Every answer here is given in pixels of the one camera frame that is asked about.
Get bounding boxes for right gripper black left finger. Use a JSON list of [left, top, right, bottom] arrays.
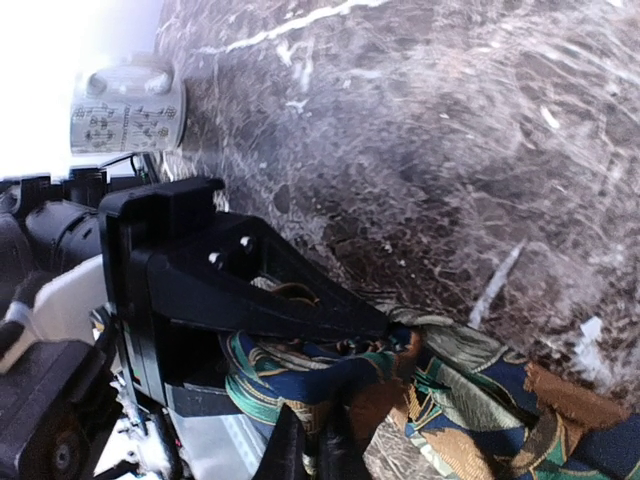
[[256, 405, 307, 480]]

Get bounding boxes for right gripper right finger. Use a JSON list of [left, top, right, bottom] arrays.
[[317, 414, 370, 480]]

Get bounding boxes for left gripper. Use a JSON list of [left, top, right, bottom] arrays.
[[98, 177, 389, 417]]

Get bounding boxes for camouflage patterned necktie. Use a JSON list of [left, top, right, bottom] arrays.
[[220, 292, 639, 479]]

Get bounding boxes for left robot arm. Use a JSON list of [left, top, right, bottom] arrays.
[[1, 168, 388, 417]]

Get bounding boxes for patterned mug with orange liquid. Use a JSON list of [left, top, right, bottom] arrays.
[[69, 54, 187, 155]]

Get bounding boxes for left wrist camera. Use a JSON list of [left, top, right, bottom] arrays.
[[1, 321, 122, 479]]

